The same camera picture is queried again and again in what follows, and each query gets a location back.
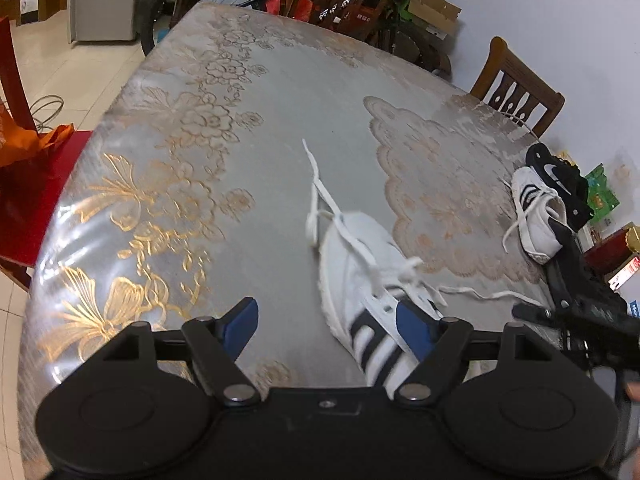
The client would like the red gold trophy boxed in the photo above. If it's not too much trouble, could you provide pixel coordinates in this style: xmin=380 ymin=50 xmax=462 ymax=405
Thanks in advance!
xmin=584 ymin=223 xmax=639 ymax=275

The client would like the red wooden chair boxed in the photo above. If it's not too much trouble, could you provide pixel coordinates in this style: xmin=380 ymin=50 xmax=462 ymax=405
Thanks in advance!
xmin=1 ymin=16 xmax=91 ymax=292

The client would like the wooden chair by wall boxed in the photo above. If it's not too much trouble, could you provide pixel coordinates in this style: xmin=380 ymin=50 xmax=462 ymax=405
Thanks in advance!
xmin=471 ymin=36 xmax=565 ymax=138

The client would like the orange bag on chair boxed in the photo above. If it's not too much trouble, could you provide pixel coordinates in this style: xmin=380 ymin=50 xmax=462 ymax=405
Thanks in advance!
xmin=0 ymin=104 xmax=75 ymax=168

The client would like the person's right hand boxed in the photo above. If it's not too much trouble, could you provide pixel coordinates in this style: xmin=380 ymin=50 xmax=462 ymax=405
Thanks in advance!
xmin=626 ymin=382 xmax=640 ymax=402

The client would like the white black-striped sneaker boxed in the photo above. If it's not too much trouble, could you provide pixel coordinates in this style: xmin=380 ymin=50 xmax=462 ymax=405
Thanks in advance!
xmin=319 ymin=212 xmax=446 ymax=396

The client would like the silver refrigerator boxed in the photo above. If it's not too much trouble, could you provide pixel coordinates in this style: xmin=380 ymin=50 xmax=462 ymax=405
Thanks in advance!
xmin=67 ymin=0 xmax=137 ymax=42

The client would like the black nike shoe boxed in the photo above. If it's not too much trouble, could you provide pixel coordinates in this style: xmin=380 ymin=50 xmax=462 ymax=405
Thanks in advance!
xmin=525 ymin=142 xmax=594 ymax=232

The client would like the cardboard box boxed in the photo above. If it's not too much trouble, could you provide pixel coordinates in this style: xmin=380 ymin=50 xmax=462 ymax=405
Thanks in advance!
xmin=407 ymin=0 xmax=461 ymax=39

